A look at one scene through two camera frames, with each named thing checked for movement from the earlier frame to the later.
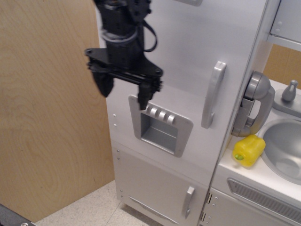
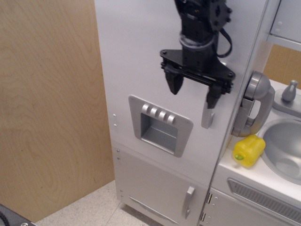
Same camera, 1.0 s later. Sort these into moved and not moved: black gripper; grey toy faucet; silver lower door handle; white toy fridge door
Moved: black gripper
Not moved: grey toy faucet; silver lower door handle; white toy fridge door
